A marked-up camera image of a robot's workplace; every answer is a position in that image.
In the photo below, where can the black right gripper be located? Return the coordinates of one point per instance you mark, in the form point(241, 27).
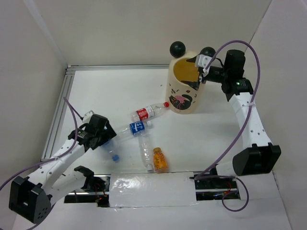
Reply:
point(194, 84)

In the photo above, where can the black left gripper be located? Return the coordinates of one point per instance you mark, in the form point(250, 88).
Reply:
point(108, 133)

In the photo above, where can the blue label crushed bottle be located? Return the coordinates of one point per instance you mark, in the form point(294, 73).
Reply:
point(111, 148)

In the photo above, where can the red label plastic bottle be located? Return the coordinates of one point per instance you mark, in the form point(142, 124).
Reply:
point(149, 112)

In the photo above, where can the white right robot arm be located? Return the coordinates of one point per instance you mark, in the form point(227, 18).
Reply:
point(259, 154)

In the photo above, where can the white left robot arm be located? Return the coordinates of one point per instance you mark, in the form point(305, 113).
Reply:
point(34, 196)

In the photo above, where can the cream bin with black ears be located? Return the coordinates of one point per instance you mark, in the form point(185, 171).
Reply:
point(182, 99)

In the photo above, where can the blue label clear bottle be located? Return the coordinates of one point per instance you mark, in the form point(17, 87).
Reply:
point(133, 129)

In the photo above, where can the clear unlabelled plastic bottle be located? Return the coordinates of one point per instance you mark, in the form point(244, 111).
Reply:
point(146, 151)

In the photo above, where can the orange juice bottle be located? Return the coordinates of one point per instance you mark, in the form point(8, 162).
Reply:
point(159, 160)

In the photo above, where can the white taped cover sheet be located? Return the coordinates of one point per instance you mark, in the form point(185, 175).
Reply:
point(173, 189)

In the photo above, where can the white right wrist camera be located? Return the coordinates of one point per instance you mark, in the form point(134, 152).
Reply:
point(202, 62)

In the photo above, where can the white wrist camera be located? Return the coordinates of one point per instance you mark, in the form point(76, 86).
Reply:
point(202, 62)
point(87, 117)

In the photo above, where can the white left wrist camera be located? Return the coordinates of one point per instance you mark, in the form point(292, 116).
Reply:
point(87, 117)

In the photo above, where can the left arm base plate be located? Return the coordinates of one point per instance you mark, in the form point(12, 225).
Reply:
point(98, 194)

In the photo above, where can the aluminium frame rail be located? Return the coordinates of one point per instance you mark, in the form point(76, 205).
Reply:
point(189, 142)

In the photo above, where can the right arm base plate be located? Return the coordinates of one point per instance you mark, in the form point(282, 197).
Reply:
point(215, 189)

